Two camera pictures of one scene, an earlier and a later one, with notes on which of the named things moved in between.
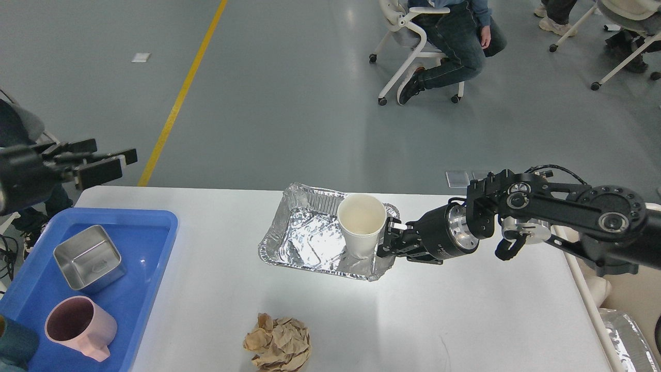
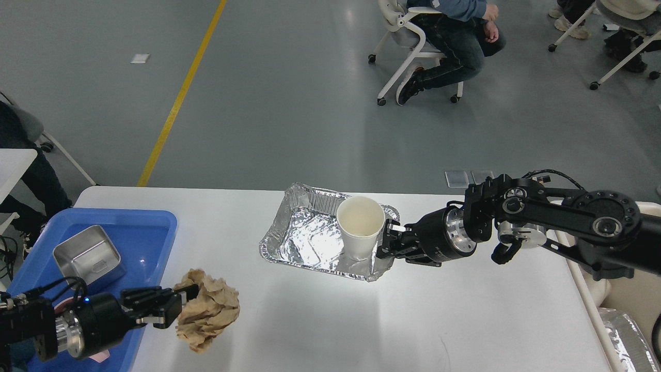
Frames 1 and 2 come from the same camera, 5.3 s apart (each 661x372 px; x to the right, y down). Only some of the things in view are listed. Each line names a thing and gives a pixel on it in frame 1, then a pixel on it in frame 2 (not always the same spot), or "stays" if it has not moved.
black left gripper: x=28 y=172 to x=101 y=320
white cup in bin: x=600 y=289 stays
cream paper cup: x=363 y=219 stays
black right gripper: x=445 y=232 stays
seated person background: x=555 y=14 to x=580 y=31
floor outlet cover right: x=479 y=175 stays
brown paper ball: x=281 y=345 to x=204 y=317
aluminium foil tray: x=304 y=233 stays
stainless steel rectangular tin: x=90 y=260 stays
